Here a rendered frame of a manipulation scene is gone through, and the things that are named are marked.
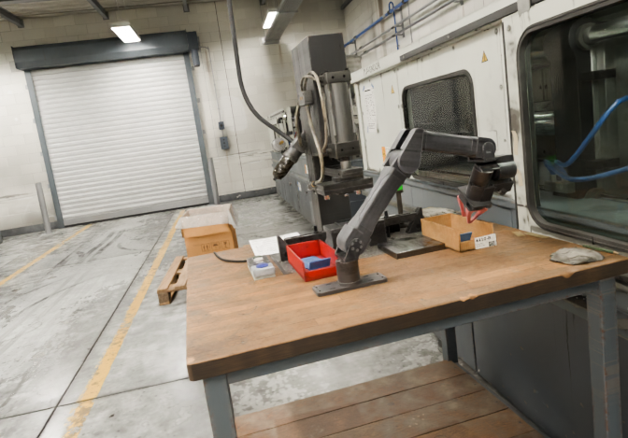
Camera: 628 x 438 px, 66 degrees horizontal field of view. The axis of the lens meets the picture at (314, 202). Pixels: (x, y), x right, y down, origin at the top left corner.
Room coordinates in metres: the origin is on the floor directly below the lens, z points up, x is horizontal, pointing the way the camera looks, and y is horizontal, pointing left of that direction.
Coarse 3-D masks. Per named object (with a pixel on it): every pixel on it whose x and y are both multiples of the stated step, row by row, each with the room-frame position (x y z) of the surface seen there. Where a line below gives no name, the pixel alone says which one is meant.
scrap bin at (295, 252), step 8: (312, 240) 1.63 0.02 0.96; (320, 240) 1.61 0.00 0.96; (288, 248) 1.57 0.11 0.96; (296, 248) 1.61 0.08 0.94; (304, 248) 1.62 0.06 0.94; (312, 248) 1.62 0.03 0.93; (320, 248) 1.63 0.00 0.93; (328, 248) 1.52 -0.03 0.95; (288, 256) 1.59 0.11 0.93; (296, 256) 1.45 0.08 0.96; (304, 256) 1.62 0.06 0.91; (320, 256) 1.61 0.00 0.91; (328, 256) 1.53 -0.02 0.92; (296, 264) 1.46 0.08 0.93; (304, 264) 1.37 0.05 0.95; (304, 272) 1.36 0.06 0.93; (312, 272) 1.37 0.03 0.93; (320, 272) 1.38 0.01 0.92; (328, 272) 1.38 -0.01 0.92; (312, 280) 1.37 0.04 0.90
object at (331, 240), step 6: (384, 222) 1.68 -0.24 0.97; (378, 228) 1.68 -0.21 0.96; (384, 228) 1.68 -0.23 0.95; (330, 234) 1.65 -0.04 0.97; (336, 234) 1.64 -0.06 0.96; (372, 234) 1.67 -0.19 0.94; (378, 234) 1.67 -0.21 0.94; (384, 234) 1.68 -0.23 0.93; (330, 240) 1.66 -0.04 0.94; (372, 240) 1.67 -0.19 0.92; (378, 240) 1.67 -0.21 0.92; (384, 240) 1.68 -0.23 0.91; (330, 246) 1.67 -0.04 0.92; (336, 246) 1.64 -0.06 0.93
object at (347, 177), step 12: (348, 156) 1.68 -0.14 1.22; (324, 168) 1.83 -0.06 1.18; (336, 168) 1.78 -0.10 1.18; (348, 168) 1.69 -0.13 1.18; (360, 168) 1.66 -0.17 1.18; (336, 180) 1.67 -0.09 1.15; (348, 180) 1.68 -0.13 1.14; (360, 180) 1.66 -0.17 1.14; (372, 180) 1.67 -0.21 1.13; (324, 192) 1.63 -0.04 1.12; (336, 192) 1.64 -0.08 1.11; (348, 192) 1.69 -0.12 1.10; (360, 192) 1.74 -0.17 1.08
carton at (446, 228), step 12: (444, 216) 1.70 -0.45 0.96; (456, 216) 1.67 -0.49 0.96; (432, 228) 1.61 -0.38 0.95; (444, 228) 1.52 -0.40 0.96; (456, 228) 1.67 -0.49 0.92; (468, 228) 1.60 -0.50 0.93; (480, 228) 1.53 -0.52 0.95; (492, 228) 1.47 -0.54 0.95; (444, 240) 1.53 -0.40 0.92; (456, 240) 1.46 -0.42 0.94; (468, 240) 1.55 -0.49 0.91; (480, 240) 1.46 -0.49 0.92; (492, 240) 1.47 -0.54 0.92
